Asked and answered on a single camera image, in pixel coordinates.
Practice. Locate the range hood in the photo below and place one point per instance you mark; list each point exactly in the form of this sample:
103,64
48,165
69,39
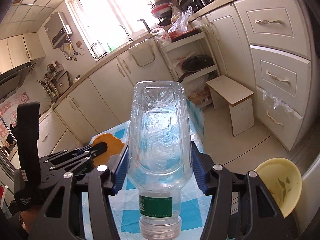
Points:
14,79

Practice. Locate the white lower cabinets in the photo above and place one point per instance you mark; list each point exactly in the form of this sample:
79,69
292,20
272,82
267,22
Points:
100,100

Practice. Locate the small white stool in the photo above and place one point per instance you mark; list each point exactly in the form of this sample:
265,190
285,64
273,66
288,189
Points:
225,91

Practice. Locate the stacked bowls on counter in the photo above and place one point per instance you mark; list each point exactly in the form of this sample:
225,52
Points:
162,11

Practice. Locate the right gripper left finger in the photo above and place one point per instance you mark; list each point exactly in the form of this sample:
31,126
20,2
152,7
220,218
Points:
61,213

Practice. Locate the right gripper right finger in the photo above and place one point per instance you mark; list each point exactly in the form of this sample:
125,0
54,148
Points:
259,217

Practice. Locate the wall water heater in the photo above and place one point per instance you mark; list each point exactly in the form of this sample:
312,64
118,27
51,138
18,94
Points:
58,29

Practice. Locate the faucet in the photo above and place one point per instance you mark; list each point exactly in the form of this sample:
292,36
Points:
126,32

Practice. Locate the upper wall cabinets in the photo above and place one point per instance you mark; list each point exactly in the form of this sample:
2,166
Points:
21,49

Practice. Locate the clear plastic bottle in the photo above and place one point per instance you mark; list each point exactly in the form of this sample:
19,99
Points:
159,150

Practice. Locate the yellow plastic basin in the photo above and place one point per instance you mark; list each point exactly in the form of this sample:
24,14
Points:
284,182

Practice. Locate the black pan on shelf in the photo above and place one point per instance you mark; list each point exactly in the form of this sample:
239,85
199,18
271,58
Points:
195,64

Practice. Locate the white shelf rack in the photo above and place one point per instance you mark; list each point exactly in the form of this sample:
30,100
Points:
180,49

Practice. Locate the clear plastic bag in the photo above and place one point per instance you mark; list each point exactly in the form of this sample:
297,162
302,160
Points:
179,20

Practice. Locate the white drawer cabinet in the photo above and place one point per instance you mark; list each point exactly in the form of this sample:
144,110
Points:
266,45

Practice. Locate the large orange peel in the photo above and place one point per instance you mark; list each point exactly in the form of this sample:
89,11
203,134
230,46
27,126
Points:
114,146

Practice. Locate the white refrigerator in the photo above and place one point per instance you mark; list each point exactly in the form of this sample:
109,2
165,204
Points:
308,204

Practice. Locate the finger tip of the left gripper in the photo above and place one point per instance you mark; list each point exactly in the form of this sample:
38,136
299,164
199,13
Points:
97,148

